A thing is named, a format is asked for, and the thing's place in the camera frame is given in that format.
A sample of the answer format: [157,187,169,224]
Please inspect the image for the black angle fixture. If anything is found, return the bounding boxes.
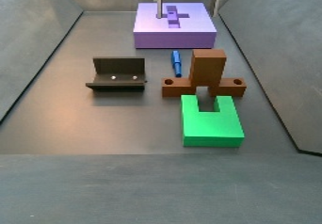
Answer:
[86,56,146,90]

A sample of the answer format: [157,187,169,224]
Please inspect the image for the purple board with cross slot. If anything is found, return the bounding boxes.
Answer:
[134,3,217,49]

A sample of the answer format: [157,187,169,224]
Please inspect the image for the brown T-shaped block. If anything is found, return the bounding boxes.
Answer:
[161,49,247,97]

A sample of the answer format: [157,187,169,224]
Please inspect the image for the green U-shaped block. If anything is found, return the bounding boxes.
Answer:
[182,95,245,148]

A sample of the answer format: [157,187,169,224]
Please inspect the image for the blue peg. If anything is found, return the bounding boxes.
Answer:
[171,50,183,77]

